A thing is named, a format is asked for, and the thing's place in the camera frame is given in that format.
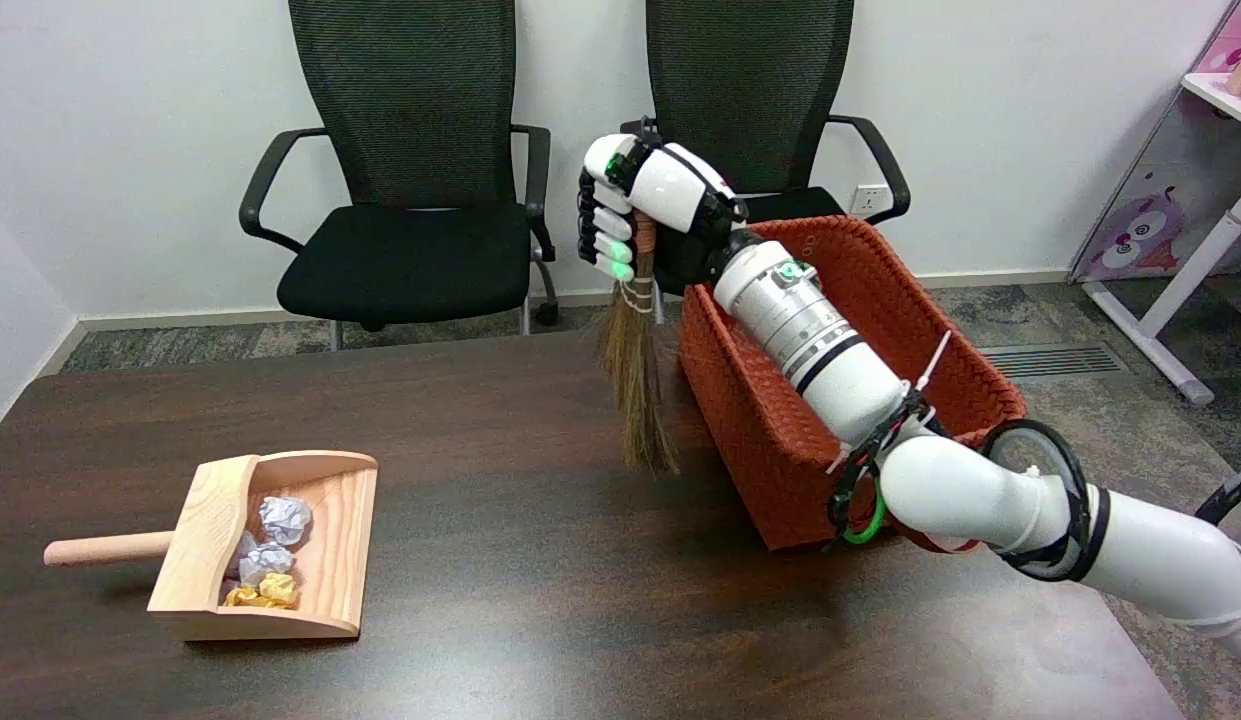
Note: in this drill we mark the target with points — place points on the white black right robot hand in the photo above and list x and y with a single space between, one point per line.
670 190

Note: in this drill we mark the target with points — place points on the small straw hand broom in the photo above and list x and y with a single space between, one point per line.
637 370

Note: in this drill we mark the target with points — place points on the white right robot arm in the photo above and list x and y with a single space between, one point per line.
980 480

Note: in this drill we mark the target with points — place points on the red woven basket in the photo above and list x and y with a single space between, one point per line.
770 420

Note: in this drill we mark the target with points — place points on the black mesh office chair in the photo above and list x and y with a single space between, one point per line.
760 90
410 200

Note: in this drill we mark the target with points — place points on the metal floor vent grille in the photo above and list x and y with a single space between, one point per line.
1050 360

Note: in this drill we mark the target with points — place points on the white crumpled paper ball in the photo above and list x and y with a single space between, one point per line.
285 519
263 562

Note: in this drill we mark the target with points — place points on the white pink children's desk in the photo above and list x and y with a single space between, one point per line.
1180 200

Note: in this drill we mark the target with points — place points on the wooden dustpan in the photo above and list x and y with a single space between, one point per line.
270 545

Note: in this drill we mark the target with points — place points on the yellow crumpled paper ball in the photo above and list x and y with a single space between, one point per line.
265 592

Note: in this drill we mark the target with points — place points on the white wall power outlet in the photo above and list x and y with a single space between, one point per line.
868 200

